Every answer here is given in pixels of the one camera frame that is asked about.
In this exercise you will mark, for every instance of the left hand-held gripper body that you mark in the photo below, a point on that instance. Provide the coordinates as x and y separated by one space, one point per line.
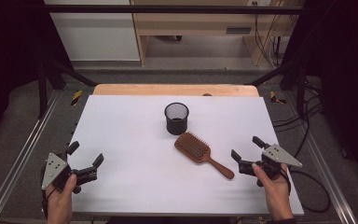
53 169

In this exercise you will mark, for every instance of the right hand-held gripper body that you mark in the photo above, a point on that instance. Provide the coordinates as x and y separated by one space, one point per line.
276 155

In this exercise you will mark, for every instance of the brown wooden paddle hairbrush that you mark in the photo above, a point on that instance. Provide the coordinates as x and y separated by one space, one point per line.
195 149

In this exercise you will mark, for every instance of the black mesh cup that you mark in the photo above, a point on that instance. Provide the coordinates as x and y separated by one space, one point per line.
176 126

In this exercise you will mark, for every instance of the person's left hand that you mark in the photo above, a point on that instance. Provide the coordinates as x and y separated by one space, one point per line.
60 199

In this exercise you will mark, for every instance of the person's right hand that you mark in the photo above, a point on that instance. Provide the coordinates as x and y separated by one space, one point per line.
276 191

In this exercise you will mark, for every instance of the white board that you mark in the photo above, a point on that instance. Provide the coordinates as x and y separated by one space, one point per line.
136 174

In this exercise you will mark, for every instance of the yellow black hazard tape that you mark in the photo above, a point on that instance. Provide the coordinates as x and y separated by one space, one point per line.
275 98
76 97

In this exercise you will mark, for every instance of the black metal stand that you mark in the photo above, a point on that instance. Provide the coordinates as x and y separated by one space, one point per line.
42 93
300 90

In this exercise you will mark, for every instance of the wooden table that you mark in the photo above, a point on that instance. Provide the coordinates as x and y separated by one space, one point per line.
155 89

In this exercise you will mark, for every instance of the black curtain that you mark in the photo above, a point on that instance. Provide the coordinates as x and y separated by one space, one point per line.
9 56
348 77

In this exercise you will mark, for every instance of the white cabinet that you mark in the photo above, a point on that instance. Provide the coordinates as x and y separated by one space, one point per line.
96 34

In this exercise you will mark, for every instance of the light wooden desk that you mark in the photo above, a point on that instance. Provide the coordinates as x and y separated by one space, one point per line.
195 23

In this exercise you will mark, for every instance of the black metal crossbar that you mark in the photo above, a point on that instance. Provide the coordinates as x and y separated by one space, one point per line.
167 9

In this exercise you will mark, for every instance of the aluminium rail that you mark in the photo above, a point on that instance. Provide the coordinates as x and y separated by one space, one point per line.
15 168
329 180

